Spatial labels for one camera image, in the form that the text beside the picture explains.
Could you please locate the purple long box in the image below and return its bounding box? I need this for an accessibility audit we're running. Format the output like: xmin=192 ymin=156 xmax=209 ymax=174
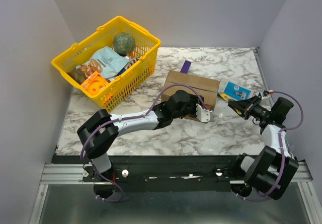
xmin=180 ymin=60 xmax=191 ymax=74

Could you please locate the orange toy package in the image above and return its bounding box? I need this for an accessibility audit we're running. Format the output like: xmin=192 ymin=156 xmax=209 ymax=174
xmin=81 ymin=71 xmax=109 ymax=96

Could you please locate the brown cardboard express box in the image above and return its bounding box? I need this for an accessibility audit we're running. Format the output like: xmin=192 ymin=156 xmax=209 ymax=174
xmin=154 ymin=70 xmax=219 ymax=121

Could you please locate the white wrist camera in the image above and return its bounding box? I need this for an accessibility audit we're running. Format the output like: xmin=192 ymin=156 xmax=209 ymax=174
xmin=196 ymin=104 xmax=213 ymax=123
xmin=258 ymin=91 xmax=270 ymax=104

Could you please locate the yellow utility knife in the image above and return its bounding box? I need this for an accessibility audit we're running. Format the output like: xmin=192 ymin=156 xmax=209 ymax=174
xmin=217 ymin=93 xmax=242 ymax=116

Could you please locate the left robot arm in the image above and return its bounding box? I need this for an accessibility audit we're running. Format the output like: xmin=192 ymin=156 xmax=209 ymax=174
xmin=77 ymin=90 xmax=212 ymax=181

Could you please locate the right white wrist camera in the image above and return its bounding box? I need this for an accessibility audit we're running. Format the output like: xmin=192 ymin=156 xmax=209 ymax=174
xmin=258 ymin=91 xmax=270 ymax=104

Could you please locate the blue white product box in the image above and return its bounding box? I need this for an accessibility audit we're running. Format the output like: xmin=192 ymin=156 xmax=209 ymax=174
xmin=218 ymin=78 xmax=254 ymax=101

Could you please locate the yellow plastic shopping basket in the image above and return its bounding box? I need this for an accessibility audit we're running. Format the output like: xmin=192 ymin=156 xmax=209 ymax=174
xmin=52 ymin=16 xmax=160 ymax=111

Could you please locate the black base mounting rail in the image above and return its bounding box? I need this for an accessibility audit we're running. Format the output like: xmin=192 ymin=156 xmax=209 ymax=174
xmin=52 ymin=155 xmax=252 ymax=196

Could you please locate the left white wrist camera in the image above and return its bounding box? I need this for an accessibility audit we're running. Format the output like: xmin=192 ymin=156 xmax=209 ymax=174
xmin=196 ymin=104 xmax=213 ymax=123

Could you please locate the light blue snack bag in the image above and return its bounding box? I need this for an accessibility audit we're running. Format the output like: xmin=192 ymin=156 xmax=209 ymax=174
xmin=77 ymin=46 xmax=129 ymax=79

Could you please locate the green melon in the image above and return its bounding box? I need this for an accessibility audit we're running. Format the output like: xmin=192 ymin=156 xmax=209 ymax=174
xmin=113 ymin=32 xmax=136 ymax=55

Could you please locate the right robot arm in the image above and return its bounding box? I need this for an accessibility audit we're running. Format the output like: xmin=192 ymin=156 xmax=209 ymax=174
xmin=227 ymin=96 xmax=299 ymax=200

